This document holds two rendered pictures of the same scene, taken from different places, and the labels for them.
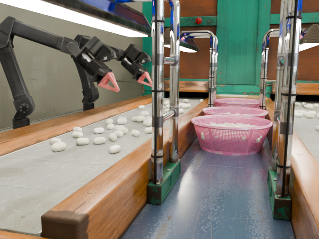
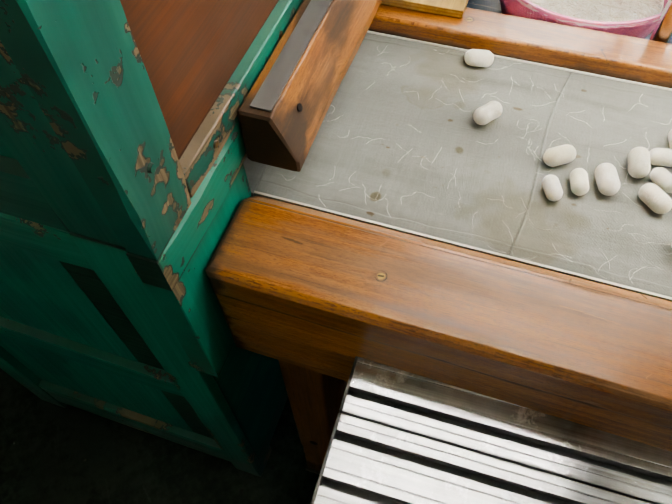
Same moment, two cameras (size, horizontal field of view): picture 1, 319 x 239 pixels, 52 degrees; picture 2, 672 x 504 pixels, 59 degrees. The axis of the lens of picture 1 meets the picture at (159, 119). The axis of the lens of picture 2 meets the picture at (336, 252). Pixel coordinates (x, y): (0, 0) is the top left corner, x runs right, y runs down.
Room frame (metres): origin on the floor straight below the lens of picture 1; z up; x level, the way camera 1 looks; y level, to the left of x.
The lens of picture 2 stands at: (2.07, 0.37, 1.25)
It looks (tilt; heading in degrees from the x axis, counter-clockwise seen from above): 57 degrees down; 276
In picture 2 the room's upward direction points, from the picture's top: 3 degrees counter-clockwise
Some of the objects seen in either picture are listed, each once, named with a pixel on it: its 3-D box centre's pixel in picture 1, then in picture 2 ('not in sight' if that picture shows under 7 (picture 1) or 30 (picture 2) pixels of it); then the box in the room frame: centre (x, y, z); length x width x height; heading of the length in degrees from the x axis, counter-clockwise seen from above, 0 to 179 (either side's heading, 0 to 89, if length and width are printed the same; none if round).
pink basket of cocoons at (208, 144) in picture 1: (230, 133); not in sight; (1.09, -0.24, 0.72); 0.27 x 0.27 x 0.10
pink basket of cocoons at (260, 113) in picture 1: (233, 121); not in sight; (1.36, -0.32, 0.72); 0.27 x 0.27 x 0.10
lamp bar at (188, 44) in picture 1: (182, 41); not in sight; (1.69, -0.12, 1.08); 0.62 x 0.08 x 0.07; 165
